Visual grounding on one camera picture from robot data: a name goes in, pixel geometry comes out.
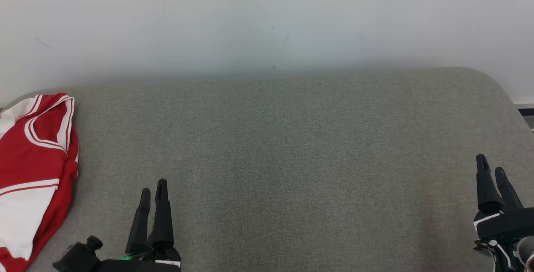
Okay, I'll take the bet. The red basketball jersey number 23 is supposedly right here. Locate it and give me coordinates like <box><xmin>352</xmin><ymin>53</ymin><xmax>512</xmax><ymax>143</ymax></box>
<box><xmin>0</xmin><ymin>93</ymin><xmax>79</xmax><ymax>272</ymax></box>

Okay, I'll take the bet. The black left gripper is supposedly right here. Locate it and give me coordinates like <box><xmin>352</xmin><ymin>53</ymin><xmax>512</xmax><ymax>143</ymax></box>
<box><xmin>96</xmin><ymin>179</ymin><xmax>182</xmax><ymax>272</ymax></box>

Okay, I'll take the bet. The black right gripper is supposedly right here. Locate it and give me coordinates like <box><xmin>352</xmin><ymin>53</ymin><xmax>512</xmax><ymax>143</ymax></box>
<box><xmin>474</xmin><ymin>154</ymin><xmax>534</xmax><ymax>242</ymax></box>

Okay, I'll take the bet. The grey fabric sofa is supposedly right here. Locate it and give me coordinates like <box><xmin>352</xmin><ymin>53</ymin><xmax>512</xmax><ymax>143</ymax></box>
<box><xmin>0</xmin><ymin>67</ymin><xmax>534</xmax><ymax>272</ymax></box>

